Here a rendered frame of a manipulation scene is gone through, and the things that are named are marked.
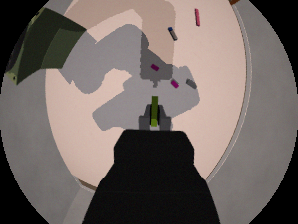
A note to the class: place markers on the grey rod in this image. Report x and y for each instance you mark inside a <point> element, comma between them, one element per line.
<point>191,84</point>
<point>173,35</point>

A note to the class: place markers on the magenta rod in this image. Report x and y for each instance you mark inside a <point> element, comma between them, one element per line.
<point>154,67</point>
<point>174,84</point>

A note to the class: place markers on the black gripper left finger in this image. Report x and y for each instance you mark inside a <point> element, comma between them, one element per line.
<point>145,121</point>

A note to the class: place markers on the lime green rod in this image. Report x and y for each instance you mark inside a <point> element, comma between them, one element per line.
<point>154,111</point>

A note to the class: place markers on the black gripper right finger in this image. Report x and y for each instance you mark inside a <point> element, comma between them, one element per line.
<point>163,121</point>

